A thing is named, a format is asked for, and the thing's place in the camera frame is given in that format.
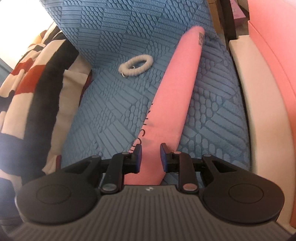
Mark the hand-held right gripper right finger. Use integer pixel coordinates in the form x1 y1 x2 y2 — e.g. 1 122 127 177
160 143 234 193

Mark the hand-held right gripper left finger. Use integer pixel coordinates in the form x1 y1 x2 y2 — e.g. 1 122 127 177
62 144 142 194

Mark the pink cardboard sheet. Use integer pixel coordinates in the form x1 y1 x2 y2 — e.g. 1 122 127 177
124 26 205 186

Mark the white hair tie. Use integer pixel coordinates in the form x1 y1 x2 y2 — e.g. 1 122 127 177
118 55 154 79

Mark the blue textured mat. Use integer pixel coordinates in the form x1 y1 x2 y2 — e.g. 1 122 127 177
39 0 252 186

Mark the white chair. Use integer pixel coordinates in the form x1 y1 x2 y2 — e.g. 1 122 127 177
218 0 296 230

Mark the striped fleece blanket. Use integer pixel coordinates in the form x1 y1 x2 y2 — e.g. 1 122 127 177
0 22 93 186

